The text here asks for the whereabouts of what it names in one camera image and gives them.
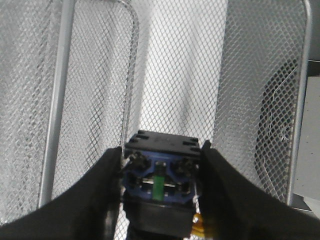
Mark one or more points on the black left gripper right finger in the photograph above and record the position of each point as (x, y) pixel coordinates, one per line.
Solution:
(233, 208)

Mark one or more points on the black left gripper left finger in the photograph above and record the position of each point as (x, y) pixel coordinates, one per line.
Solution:
(88, 210)

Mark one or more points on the red emergency stop button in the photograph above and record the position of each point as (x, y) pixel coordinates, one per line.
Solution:
(162, 187)

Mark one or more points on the silver mesh tray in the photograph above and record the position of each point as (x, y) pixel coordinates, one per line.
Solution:
(102, 59)
(232, 72)

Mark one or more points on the silver metal rack frame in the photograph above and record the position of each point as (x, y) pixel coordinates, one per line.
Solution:
(57, 102)

